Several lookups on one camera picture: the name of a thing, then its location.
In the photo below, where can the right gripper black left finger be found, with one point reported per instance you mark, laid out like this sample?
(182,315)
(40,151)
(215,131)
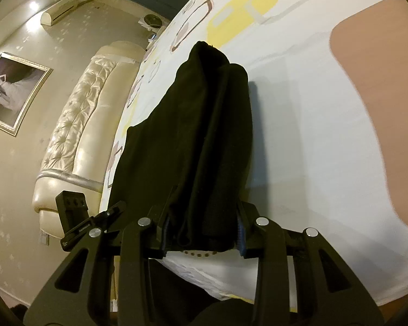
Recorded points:
(78,293)

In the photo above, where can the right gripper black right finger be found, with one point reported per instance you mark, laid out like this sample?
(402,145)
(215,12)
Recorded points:
(301,279)

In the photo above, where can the black pants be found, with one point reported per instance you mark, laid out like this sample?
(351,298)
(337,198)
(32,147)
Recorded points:
(189,157)

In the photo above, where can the cream tufted headboard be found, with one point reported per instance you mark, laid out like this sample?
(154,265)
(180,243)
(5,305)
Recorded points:
(78,152)

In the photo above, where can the round bedside device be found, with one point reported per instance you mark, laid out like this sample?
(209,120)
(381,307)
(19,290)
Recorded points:
(151,22)

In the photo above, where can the patterned white bed sheet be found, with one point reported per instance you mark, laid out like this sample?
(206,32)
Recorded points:
(329,96)

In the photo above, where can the framed wall photograph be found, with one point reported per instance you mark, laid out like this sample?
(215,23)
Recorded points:
(20,81)

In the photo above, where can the white wall air conditioner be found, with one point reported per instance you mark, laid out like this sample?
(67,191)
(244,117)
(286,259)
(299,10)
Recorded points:
(59,10)

